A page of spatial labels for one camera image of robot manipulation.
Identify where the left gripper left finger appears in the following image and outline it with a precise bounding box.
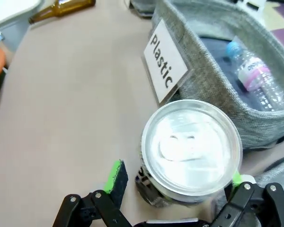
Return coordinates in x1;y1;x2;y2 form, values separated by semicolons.
53;160;133;227

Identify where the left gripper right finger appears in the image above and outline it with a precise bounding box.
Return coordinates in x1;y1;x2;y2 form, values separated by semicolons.
210;171;284;227

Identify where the crushed black drink can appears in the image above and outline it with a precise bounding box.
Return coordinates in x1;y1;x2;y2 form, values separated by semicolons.
134;99;243;208

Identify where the brown glass bottle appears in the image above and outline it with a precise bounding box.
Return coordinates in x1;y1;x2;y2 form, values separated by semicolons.
28;0;97;25

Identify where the grey fabric bottle basket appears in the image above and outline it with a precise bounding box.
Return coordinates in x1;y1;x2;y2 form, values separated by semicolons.
250;155;284;190

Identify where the grey fabric plastic basket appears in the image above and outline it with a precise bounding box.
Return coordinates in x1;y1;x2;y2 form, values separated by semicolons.
148;0;284;149

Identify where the grey fabric can basket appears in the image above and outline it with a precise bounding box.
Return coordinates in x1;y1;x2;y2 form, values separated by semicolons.
129;0;158;17

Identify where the clear pink-label plastic bottle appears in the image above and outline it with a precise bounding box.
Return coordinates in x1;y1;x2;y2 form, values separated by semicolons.
224;40;284;112

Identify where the white lowercase plastic sign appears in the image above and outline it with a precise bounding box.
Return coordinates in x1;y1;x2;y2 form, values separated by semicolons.
141;18;195;106

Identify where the white background table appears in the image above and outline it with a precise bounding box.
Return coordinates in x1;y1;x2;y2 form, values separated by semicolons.
0;0;44;52

